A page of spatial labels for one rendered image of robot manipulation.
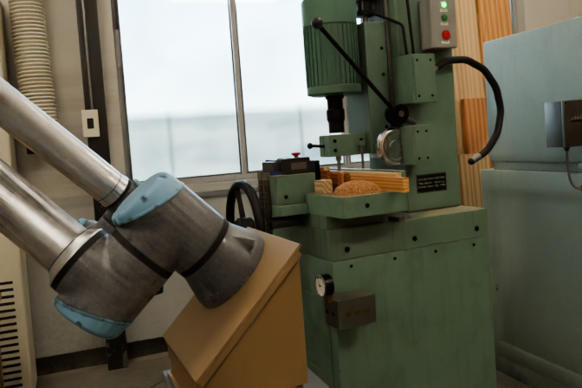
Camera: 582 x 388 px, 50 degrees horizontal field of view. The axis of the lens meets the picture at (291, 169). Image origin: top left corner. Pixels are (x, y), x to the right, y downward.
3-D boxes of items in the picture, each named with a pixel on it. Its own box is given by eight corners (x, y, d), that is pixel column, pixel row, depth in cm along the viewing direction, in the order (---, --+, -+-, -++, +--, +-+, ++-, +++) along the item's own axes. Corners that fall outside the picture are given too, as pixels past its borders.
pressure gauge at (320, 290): (315, 301, 173) (313, 273, 173) (327, 299, 175) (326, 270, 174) (326, 307, 167) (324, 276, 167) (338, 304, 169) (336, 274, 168)
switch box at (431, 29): (421, 50, 201) (417, 1, 200) (445, 50, 205) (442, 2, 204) (433, 48, 195) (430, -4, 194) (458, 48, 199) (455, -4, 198)
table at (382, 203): (236, 207, 218) (234, 190, 218) (313, 197, 231) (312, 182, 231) (313, 223, 163) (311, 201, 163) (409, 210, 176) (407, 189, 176)
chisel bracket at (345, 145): (320, 161, 202) (318, 135, 202) (357, 158, 208) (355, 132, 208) (331, 162, 196) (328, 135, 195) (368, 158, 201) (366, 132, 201)
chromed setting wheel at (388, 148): (375, 167, 194) (372, 127, 194) (408, 164, 199) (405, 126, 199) (380, 167, 192) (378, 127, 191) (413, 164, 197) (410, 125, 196)
